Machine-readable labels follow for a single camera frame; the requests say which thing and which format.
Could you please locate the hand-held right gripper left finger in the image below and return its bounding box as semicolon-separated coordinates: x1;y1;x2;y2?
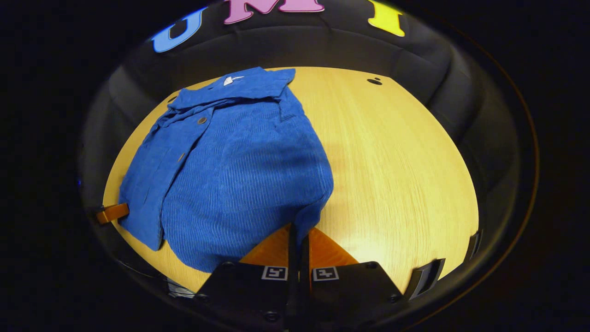
194;224;300;332

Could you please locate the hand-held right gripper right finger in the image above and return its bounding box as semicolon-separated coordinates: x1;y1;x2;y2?
300;226;406;332

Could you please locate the blue corduroy shirt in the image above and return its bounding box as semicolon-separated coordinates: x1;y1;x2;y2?
118;67;334;273

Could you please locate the black table edge bracket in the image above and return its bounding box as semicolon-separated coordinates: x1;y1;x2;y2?
465;229;483;264
405;258;446;300

